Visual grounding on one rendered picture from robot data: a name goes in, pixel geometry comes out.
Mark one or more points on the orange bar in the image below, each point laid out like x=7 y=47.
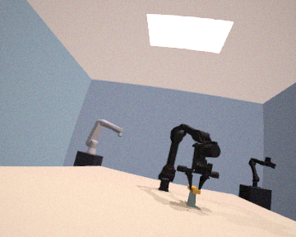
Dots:
x=194 y=189

